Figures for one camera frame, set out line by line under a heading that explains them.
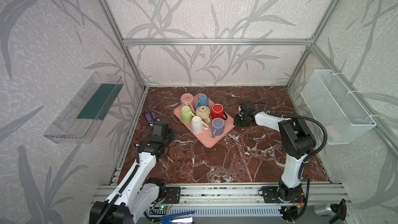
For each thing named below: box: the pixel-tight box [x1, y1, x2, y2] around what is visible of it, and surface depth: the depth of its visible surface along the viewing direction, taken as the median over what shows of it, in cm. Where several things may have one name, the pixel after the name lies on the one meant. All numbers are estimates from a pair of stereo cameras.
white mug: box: [190, 115, 210, 135], surface depth 93 cm
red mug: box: [210, 103, 228, 121], surface depth 99 cm
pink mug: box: [180, 92, 195, 112], surface depth 101 cm
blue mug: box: [194, 93, 209, 110], surface depth 104 cm
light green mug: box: [181, 105, 196, 124], surface depth 97 cm
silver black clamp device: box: [314, 198, 347, 224], surface depth 61 cm
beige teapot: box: [195, 105, 212, 125], surface depth 98 cm
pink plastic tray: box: [200, 118, 236, 149], surface depth 96 cm
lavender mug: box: [210, 117, 225, 139], surface depth 91 cm
